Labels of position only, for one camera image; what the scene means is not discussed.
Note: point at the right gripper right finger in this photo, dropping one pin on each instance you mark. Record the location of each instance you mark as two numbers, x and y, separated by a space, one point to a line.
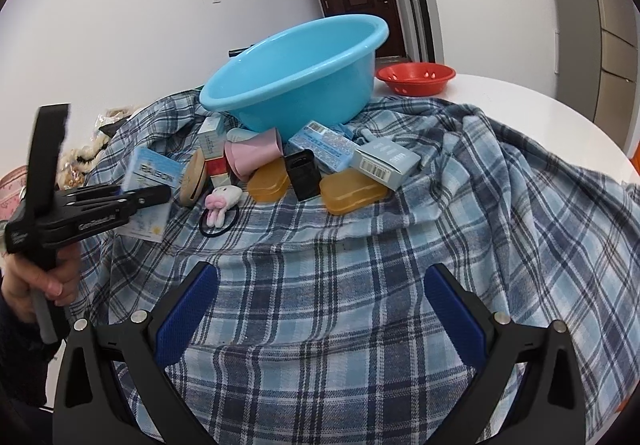
549 406

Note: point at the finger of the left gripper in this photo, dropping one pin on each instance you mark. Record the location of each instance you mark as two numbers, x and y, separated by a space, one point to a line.
146 197

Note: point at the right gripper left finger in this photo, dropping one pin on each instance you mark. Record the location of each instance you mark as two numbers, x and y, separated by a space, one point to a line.
91 408

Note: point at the light blue Raison box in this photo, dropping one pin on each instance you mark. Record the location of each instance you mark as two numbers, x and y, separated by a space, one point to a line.
148 169

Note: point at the person left hand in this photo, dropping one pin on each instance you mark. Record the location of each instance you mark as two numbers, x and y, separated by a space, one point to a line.
21 277

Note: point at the pink backpack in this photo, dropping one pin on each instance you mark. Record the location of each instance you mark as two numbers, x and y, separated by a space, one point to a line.
11 186

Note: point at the black white furry fabric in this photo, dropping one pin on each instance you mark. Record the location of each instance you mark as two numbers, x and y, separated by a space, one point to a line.
75 164

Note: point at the white grey text box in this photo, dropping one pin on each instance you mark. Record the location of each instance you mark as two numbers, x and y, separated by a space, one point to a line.
212 136

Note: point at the black small box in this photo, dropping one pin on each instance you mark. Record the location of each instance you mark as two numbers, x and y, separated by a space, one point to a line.
304 174

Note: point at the black bicycle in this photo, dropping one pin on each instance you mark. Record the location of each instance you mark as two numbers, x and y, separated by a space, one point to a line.
236 52

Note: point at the blue plaid cloth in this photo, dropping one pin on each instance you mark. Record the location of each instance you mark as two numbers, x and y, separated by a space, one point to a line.
321 333

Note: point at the pale blue patterned box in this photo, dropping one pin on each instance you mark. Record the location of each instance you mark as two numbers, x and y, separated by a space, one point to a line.
332 150

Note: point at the blue plastic basin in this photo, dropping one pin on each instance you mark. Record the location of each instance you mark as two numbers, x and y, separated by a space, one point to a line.
321 71

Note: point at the grey blue barcode box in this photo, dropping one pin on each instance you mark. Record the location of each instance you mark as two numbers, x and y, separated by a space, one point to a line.
385 161

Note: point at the red plastic bowl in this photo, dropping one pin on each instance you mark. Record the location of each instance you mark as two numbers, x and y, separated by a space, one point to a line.
416 79

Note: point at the grey beige refrigerator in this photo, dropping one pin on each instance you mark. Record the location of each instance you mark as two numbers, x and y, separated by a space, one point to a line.
597 56

